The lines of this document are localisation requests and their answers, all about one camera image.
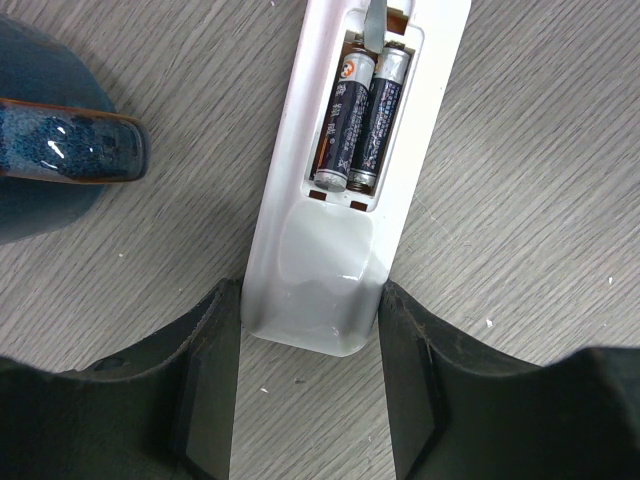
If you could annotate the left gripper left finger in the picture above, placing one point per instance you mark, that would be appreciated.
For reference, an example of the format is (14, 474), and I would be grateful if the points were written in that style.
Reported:
(162, 408)

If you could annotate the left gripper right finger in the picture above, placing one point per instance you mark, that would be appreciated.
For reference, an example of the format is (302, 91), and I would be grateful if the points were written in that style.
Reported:
(460, 409)

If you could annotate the white remote control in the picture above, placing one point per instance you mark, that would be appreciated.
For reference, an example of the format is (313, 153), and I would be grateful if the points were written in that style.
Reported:
(319, 259)

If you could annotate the dark AAA battery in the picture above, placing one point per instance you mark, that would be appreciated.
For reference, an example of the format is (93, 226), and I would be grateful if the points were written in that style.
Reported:
(384, 97)
(345, 119)

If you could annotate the orange handled screwdriver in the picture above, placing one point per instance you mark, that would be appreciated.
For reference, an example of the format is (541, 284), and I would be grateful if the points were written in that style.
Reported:
(375, 26)

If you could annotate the dark blue ceramic mug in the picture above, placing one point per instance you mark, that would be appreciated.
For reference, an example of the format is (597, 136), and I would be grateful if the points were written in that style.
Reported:
(62, 140)

